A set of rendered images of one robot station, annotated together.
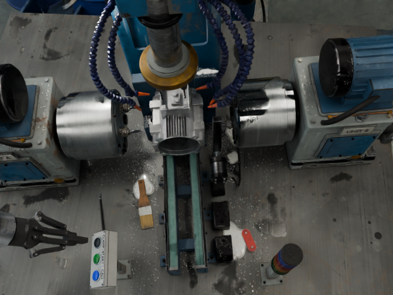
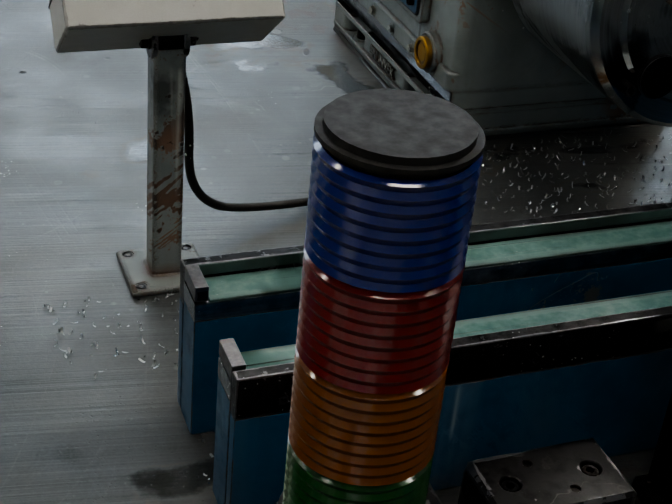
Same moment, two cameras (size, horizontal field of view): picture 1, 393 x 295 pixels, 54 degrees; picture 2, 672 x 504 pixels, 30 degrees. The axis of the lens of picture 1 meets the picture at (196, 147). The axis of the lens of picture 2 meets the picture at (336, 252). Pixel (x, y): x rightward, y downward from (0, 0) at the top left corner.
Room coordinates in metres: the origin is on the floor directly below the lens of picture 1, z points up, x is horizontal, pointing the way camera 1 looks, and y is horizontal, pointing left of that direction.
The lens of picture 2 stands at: (-0.03, -0.58, 1.41)
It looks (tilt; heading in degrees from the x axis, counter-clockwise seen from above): 32 degrees down; 65
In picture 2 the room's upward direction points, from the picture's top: 6 degrees clockwise
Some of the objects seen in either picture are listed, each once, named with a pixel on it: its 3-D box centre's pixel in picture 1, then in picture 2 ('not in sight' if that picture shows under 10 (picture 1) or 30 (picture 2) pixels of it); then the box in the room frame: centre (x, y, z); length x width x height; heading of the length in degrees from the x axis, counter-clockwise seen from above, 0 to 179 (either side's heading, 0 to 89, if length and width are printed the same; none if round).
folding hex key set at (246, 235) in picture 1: (248, 240); not in sight; (0.28, -0.16, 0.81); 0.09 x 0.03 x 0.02; 16
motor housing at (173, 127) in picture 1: (178, 122); not in sight; (0.70, 0.06, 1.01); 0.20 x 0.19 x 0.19; 178
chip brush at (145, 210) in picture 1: (144, 203); not in sight; (0.46, 0.23, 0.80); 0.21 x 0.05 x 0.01; 6
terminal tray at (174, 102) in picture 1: (175, 99); not in sight; (0.74, 0.06, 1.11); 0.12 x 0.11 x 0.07; 178
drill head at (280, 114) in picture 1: (267, 112); not in sight; (0.69, -0.27, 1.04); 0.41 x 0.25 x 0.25; 88
